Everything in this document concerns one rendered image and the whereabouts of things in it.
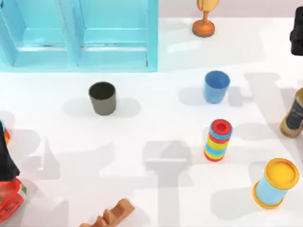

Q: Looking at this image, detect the grey cup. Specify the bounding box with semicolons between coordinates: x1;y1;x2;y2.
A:
88;81;117;117

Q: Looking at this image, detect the blue cup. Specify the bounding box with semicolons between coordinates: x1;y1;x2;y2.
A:
203;70;231;105

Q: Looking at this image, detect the stack of coloured rings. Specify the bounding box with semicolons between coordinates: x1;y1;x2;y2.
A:
204;119;233;163

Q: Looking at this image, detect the orange trophy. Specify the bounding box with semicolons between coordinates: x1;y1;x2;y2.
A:
192;0;221;38

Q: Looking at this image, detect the brown bread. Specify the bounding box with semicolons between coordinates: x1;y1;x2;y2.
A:
79;198;136;227

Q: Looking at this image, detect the light blue rack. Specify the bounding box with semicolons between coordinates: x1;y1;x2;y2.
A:
0;0;159;73

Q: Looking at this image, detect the golden bottle with black label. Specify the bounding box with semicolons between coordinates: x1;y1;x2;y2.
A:
279;87;303;138

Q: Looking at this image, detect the yellow and blue can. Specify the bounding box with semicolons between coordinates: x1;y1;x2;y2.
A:
251;157;300;210

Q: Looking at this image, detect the red and white packet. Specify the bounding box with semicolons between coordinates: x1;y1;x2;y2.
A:
0;127;27;224

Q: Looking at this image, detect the black blocky object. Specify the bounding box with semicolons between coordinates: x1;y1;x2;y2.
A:
289;6;303;56

